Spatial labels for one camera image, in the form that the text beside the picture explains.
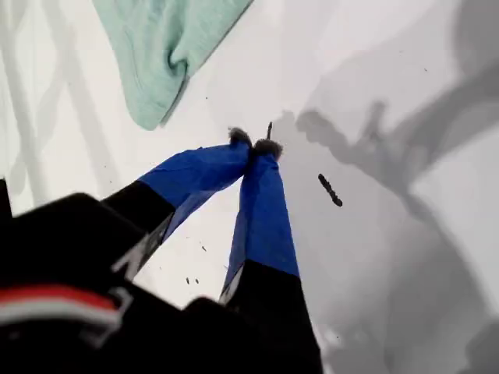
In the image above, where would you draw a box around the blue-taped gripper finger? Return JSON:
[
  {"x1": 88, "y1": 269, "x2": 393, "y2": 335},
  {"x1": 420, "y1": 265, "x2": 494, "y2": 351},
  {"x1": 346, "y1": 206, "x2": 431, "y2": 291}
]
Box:
[
  {"x1": 218, "y1": 139, "x2": 324, "y2": 374},
  {"x1": 101, "y1": 126, "x2": 253, "y2": 281}
]

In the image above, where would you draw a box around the pale green T-shirt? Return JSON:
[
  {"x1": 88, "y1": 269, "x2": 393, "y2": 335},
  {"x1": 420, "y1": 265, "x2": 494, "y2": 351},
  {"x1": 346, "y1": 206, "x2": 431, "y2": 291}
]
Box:
[{"x1": 92, "y1": 0, "x2": 257, "y2": 132}]

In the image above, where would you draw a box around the small dark rubber strip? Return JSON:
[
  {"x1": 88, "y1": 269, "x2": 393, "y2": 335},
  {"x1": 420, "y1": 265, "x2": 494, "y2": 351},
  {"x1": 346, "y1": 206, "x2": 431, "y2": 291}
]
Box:
[{"x1": 317, "y1": 172, "x2": 344, "y2": 209}]

